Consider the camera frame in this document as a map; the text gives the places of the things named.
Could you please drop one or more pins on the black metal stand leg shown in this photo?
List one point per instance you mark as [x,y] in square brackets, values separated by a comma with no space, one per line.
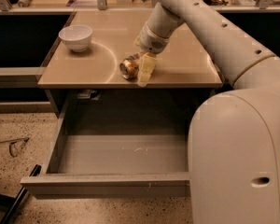
[9,205]

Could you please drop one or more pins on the eyeglasses on floor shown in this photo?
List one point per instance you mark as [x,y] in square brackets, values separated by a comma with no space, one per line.
[16,146]

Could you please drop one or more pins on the open grey top drawer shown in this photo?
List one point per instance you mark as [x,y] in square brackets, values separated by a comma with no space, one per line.
[126,144]

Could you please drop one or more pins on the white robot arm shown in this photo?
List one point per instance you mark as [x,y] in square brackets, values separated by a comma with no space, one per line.
[234,136]

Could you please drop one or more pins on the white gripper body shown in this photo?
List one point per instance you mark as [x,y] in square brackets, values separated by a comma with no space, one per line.
[152,43]

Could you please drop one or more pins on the grey cabinet with beige top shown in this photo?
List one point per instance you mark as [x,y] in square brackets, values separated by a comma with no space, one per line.
[183,64]

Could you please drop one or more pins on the white ceramic bowl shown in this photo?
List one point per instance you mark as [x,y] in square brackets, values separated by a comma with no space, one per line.
[76,37]

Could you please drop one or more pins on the crushed orange soda can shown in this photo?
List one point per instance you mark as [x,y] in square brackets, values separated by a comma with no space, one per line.
[129,67]

